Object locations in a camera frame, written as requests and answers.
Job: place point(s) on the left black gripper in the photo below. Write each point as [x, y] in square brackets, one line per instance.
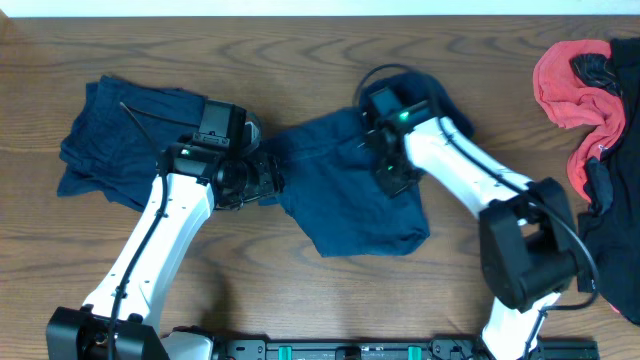
[271, 180]

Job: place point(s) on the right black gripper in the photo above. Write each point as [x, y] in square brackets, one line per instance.
[391, 185]

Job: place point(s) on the navy blue shorts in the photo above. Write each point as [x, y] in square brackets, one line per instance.
[331, 193]

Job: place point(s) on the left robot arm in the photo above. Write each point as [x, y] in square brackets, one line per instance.
[120, 319]

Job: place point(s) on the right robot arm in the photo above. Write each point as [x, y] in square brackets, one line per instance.
[529, 248]

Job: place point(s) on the folded navy blue garment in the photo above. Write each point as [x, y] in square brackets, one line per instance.
[106, 149]

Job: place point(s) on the red cloth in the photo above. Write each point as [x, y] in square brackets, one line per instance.
[570, 103]

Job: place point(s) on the black garment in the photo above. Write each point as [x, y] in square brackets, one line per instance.
[611, 228]

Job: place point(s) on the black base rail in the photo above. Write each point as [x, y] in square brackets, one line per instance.
[350, 350]

